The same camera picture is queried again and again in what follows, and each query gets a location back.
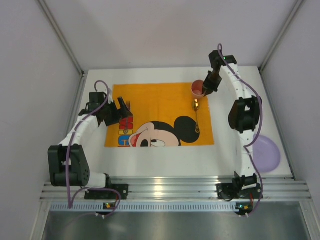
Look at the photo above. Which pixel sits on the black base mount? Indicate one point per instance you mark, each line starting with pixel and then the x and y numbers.
pixel 116 192
pixel 228 192

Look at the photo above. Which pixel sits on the gold spoon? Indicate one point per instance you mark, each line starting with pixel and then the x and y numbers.
pixel 195 106

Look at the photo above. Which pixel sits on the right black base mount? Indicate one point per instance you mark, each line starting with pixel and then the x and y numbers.
pixel 228 192

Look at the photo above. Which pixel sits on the aluminium rail frame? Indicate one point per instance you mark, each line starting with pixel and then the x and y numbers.
pixel 206 188

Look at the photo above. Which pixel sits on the lilac plate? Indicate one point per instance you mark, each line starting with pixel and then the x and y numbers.
pixel 266 154

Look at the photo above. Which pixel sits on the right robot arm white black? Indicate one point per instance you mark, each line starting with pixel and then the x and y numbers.
pixel 243 118

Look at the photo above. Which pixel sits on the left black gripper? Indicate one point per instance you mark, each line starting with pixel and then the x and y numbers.
pixel 120 110

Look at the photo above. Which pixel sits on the perforated cable duct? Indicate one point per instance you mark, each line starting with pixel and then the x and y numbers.
pixel 134 207

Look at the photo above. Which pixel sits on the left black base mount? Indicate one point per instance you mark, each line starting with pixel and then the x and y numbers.
pixel 116 192

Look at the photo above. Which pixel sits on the red cup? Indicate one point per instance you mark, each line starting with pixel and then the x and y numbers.
pixel 197 89

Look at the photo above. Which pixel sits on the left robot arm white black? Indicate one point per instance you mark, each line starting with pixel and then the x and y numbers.
pixel 68 165

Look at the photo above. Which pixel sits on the orange Mickey Mouse placemat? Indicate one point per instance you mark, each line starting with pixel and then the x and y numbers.
pixel 163 116

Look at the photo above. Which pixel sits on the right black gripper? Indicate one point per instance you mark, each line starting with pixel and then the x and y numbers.
pixel 210 85

